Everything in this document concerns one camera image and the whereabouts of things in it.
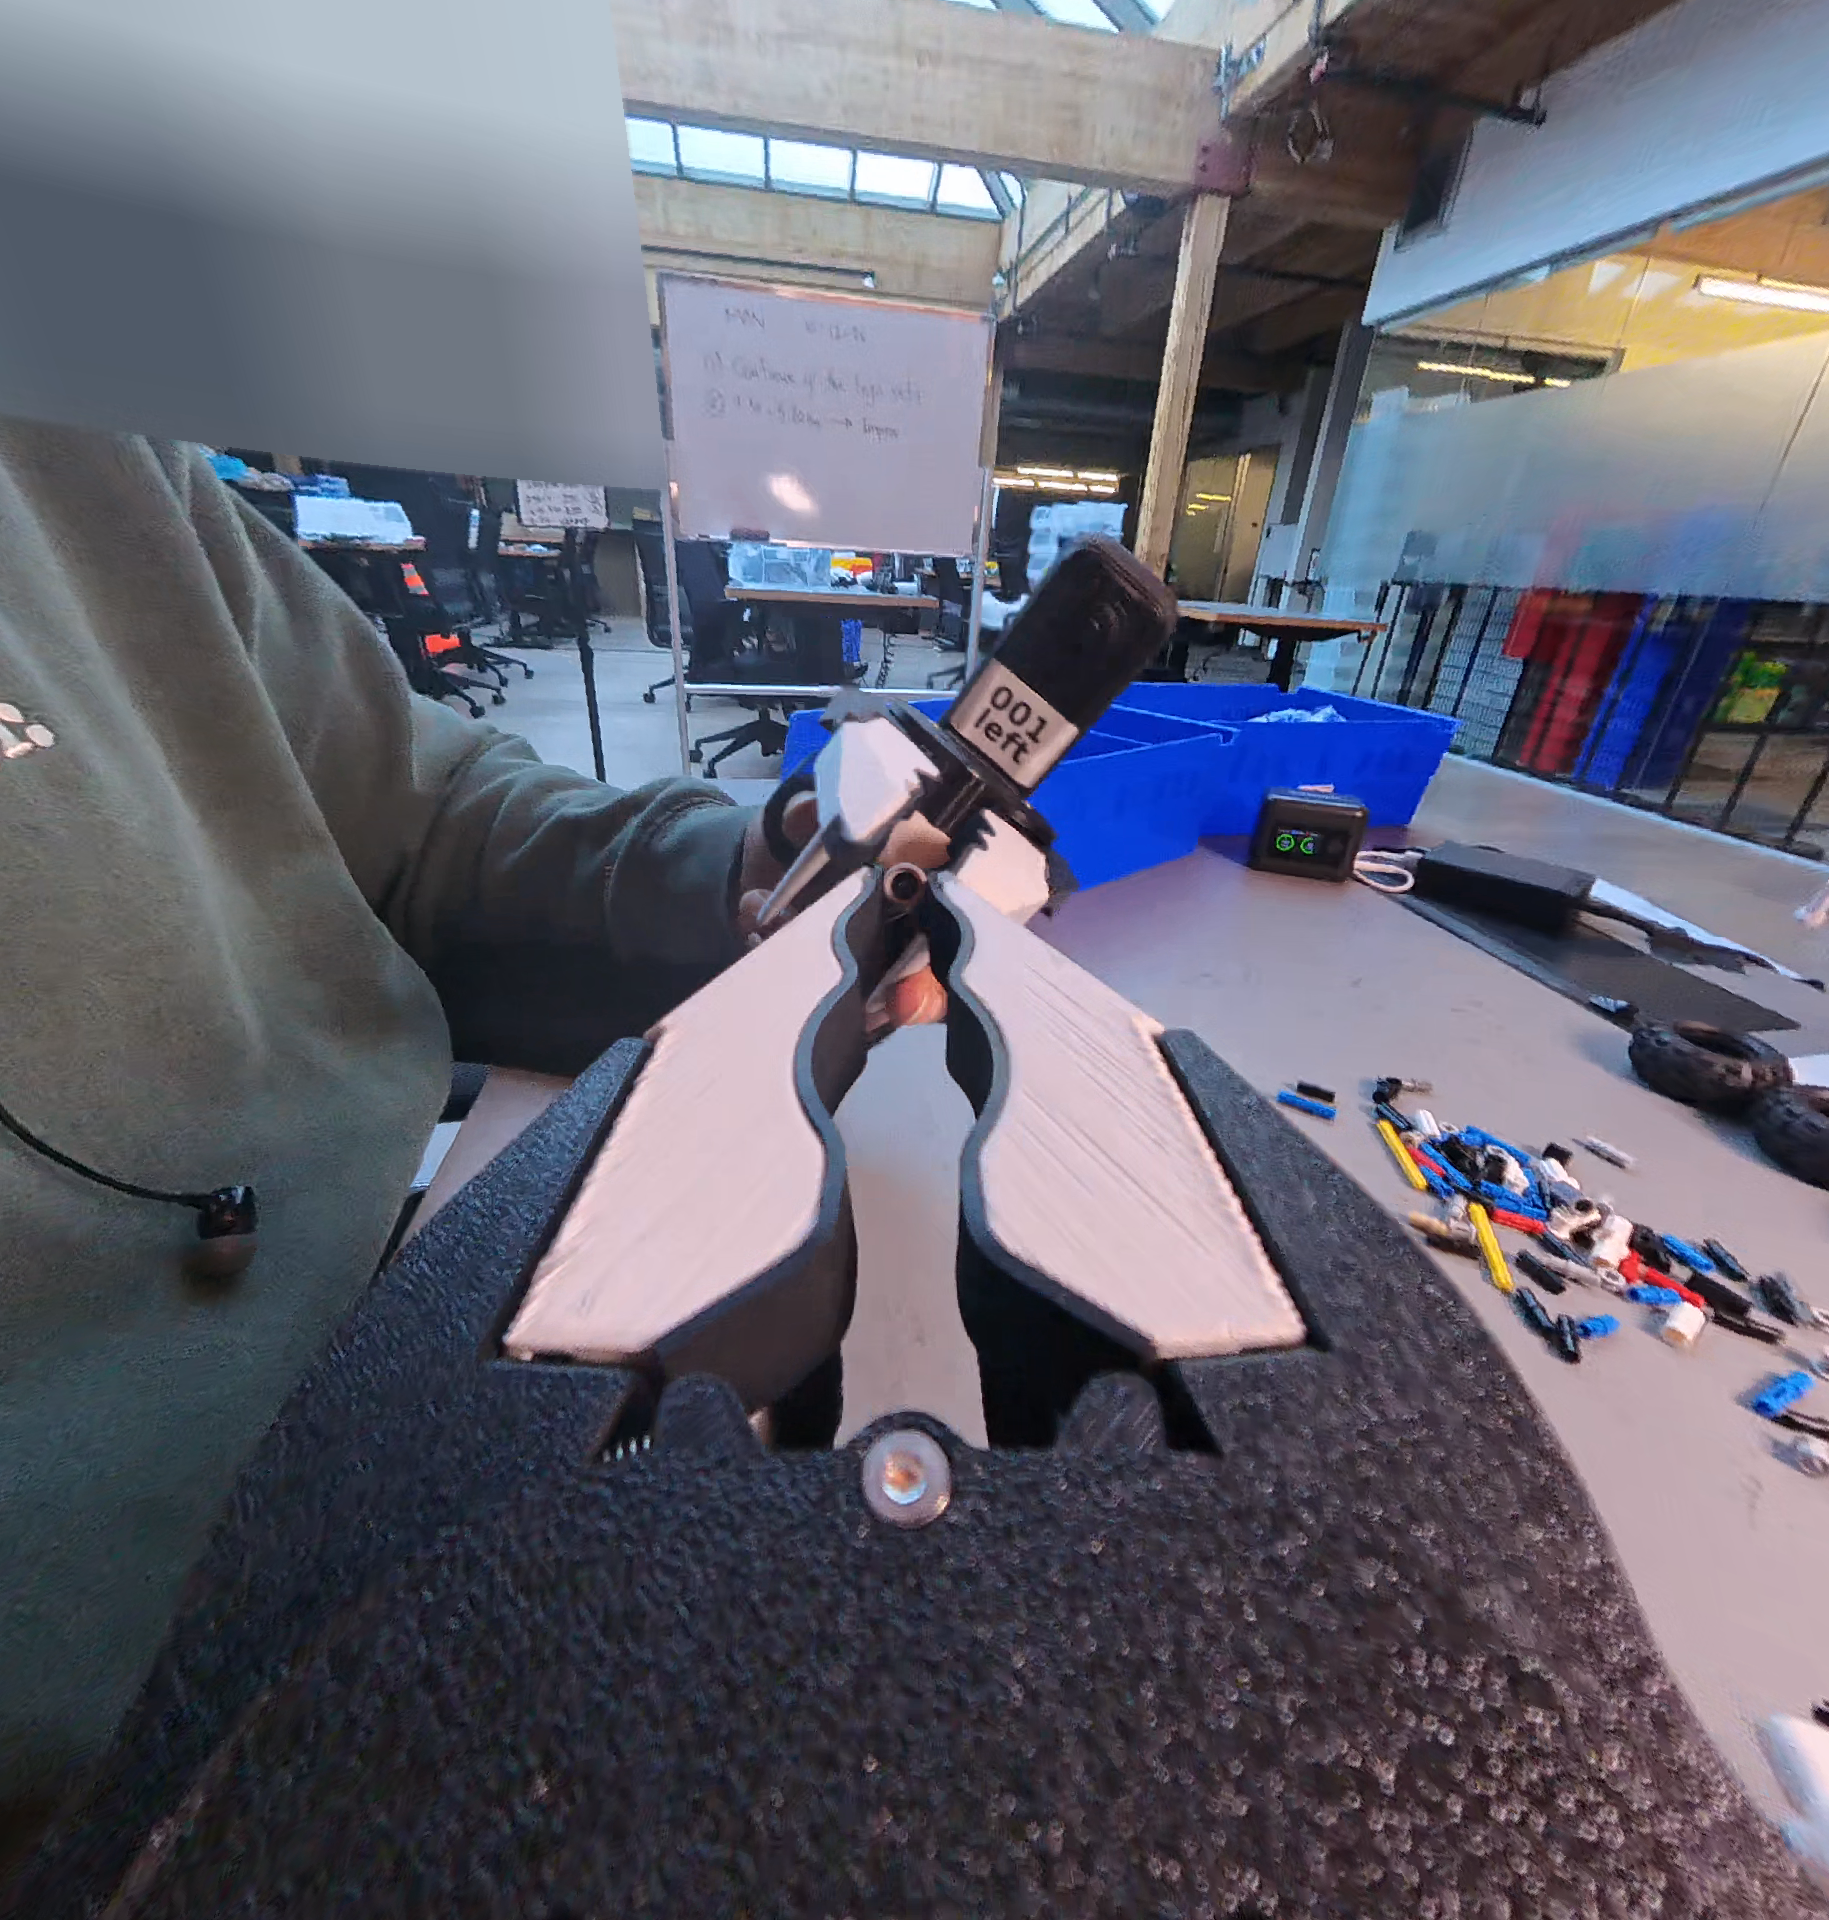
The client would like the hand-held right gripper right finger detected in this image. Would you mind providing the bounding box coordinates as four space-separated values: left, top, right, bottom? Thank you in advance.
930 876 1313 1366

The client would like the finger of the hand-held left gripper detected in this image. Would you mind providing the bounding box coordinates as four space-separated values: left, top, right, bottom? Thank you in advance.
811 715 953 857
940 815 1057 920

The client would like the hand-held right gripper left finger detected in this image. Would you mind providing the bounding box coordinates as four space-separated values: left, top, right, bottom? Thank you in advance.
504 870 872 1366

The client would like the toy brick vehicle model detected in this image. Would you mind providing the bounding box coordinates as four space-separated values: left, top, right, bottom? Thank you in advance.
1756 1698 1829 1885

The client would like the grey desk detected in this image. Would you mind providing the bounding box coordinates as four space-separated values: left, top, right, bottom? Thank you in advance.
406 751 1829 1920

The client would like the person's left hand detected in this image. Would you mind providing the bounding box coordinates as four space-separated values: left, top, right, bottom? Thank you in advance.
735 787 953 1037

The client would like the background office table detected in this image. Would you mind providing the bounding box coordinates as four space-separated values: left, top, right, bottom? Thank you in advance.
720 577 953 649

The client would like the wooden pillar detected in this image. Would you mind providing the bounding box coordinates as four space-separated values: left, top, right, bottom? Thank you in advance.
1135 187 1237 577

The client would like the small black display device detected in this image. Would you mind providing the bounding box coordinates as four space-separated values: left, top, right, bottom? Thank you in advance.
1252 789 1370 880

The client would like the white whiteboard on stand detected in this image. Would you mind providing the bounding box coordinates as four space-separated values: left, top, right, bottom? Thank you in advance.
662 276 1001 560

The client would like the pile of small brick parts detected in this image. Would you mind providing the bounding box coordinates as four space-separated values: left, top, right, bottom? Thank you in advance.
1275 1071 1829 1480

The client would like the black background office chair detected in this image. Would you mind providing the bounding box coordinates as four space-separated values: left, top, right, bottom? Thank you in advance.
376 546 544 721

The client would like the black power adapter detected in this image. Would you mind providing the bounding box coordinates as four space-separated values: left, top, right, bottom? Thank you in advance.
1413 846 1601 929

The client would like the person's green sweater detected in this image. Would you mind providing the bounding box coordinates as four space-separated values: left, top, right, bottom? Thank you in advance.
0 404 482 1832

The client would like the black flat plate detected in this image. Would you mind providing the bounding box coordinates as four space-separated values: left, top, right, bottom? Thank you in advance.
1396 885 1805 1039

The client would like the black rubber tyre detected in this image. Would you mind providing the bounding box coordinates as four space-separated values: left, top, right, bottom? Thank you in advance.
1752 1082 1829 1198
1627 1018 1796 1115

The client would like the black earphone cable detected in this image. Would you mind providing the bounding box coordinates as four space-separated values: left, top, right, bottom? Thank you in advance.
0 645 262 1275

